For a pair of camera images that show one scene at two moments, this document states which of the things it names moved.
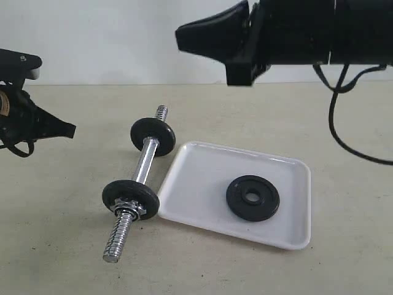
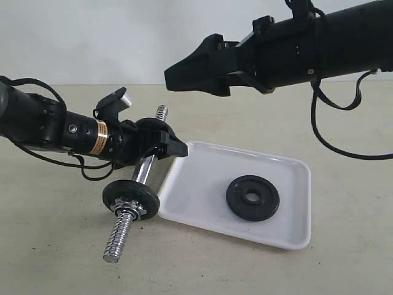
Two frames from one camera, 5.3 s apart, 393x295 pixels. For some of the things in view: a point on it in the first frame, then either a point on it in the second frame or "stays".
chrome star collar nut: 132,207 stays
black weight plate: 134,190 stays
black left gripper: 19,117 -> 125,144
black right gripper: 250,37 -> 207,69
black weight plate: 253,211 stays
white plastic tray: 195,193 stays
